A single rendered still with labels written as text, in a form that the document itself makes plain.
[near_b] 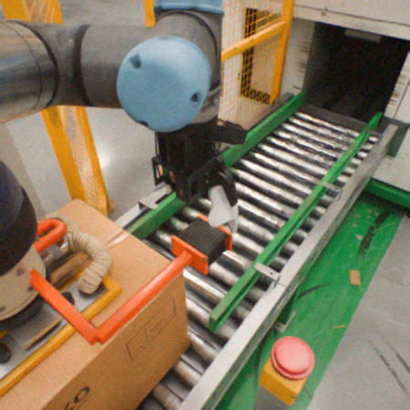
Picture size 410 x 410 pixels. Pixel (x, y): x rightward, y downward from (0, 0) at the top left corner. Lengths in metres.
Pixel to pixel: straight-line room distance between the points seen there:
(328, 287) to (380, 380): 0.49
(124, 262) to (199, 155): 0.41
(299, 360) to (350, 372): 1.21
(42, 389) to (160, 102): 0.57
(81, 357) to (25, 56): 0.56
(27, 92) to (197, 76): 0.13
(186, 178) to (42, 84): 0.23
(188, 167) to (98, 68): 0.21
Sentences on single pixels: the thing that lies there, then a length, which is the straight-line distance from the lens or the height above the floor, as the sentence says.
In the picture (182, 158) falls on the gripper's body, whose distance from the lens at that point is 0.50.
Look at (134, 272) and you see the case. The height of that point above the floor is 0.95.
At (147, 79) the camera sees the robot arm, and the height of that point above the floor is 1.48.
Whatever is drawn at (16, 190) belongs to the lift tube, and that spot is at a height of 1.25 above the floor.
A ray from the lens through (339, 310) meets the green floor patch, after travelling 1.97.
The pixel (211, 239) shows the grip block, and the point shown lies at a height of 1.10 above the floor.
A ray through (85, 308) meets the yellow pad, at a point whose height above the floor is 0.97.
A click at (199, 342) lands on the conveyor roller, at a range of 1.16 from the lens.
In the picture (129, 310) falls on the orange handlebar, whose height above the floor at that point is 1.09.
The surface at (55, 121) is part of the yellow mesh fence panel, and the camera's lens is 1.17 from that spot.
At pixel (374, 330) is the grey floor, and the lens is 1.97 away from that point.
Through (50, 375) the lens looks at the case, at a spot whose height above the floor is 0.95.
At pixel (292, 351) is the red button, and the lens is 0.63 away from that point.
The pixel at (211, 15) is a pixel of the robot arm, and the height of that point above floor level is 1.50.
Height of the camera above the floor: 1.60
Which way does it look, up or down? 45 degrees down
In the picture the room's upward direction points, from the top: straight up
